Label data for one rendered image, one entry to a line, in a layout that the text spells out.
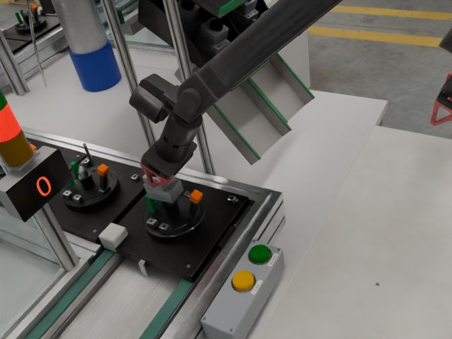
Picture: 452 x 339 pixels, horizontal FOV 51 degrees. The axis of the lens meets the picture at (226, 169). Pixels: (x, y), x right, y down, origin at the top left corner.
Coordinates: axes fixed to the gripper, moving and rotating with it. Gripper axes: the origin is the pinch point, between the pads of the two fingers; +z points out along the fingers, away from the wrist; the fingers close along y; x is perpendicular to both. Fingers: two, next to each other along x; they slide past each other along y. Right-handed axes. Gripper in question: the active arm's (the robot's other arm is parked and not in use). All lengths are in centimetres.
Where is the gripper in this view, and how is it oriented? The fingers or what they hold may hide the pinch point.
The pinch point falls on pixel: (159, 176)
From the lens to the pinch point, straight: 98.2
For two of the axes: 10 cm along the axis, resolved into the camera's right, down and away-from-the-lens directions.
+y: -4.7, 6.0, -6.5
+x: 8.1, 5.8, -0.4
